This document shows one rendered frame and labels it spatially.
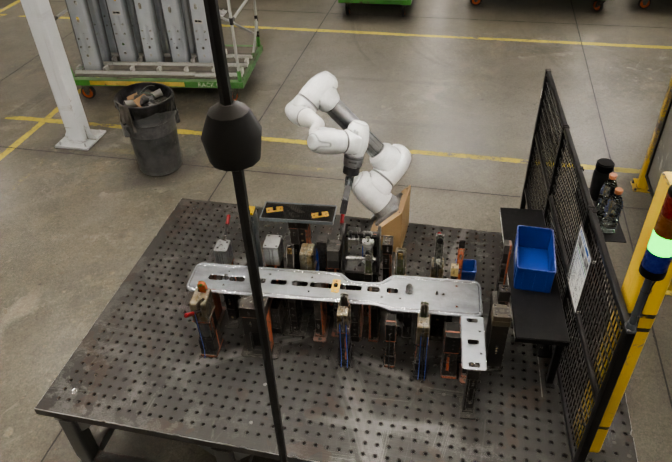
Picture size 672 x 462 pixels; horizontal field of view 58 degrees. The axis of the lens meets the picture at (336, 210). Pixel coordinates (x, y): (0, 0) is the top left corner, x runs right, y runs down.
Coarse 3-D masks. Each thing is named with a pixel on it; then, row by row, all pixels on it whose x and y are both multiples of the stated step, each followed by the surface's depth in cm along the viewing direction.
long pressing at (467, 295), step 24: (216, 264) 298; (192, 288) 286; (216, 288) 285; (240, 288) 285; (264, 288) 284; (288, 288) 284; (312, 288) 283; (384, 288) 281; (432, 288) 280; (456, 288) 280; (480, 288) 280; (408, 312) 270; (432, 312) 269; (456, 312) 268; (480, 312) 268
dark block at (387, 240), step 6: (384, 240) 290; (390, 240) 290; (384, 246) 288; (390, 246) 288; (384, 252) 291; (390, 252) 290; (384, 258) 294; (390, 258) 293; (384, 264) 296; (390, 264) 295; (384, 270) 298; (390, 270) 298; (384, 276) 301
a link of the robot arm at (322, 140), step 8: (304, 112) 306; (312, 112) 305; (304, 120) 304; (312, 120) 299; (320, 120) 294; (312, 128) 277; (320, 128) 266; (328, 128) 266; (312, 136) 260; (320, 136) 259; (328, 136) 260; (336, 136) 262; (344, 136) 265; (312, 144) 261; (320, 144) 260; (328, 144) 261; (336, 144) 262; (344, 144) 265; (320, 152) 262; (328, 152) 263; (336, 152) 266
